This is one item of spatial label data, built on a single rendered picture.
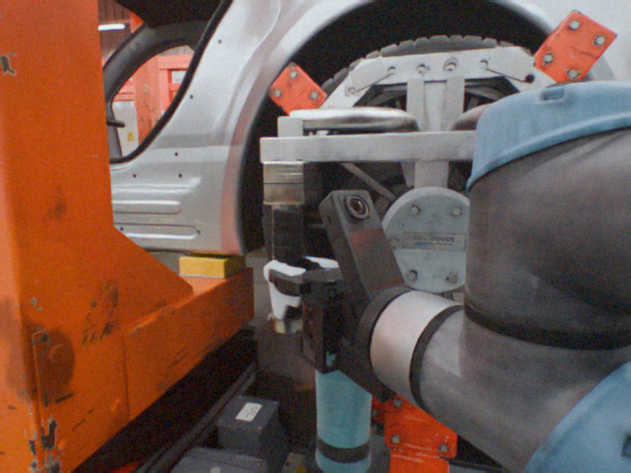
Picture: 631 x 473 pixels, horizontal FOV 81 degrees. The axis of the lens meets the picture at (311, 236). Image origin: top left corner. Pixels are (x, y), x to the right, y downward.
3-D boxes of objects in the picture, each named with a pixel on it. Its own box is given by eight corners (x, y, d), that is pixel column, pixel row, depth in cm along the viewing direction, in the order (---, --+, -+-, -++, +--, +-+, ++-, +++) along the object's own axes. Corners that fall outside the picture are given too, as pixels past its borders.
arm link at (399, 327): (410, 315, 22) (495, 295, 26) (363, 295, 26) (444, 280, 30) (406, 430, 23) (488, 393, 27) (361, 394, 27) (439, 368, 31)
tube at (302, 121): (425, 149, 59) (428, 79, 57) (430, 134, 40) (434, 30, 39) (316, 152, 64) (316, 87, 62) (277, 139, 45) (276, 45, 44)
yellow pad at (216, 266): (247, 267, 109) (246, 250, 108) (224, 279, 96) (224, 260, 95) (205, 264, 113) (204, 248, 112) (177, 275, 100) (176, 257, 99)
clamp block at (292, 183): (322, 201, 51) (322, 162, 50) (304, 205, 42) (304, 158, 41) (287, 201, 52) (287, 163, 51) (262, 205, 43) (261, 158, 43)
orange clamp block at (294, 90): (337, 105, 69) (304, 72, 69) (328, 97, 61) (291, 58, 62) (312, 134, 71) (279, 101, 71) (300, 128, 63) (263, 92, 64)
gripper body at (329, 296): (289, 350, 38) (363, 413, 27) (288, 266, 36) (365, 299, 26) (351, 334, 41) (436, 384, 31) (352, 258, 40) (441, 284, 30)
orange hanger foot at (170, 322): (255, 317, 113) (253, 204, 108) (131, 425, 63) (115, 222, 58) (207, 312, 117) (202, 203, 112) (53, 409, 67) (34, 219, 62)
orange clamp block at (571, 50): (552, 103, 60) (595, 51, 57) (572, 92, 52) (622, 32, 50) (515, 80, 61) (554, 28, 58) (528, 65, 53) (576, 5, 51)
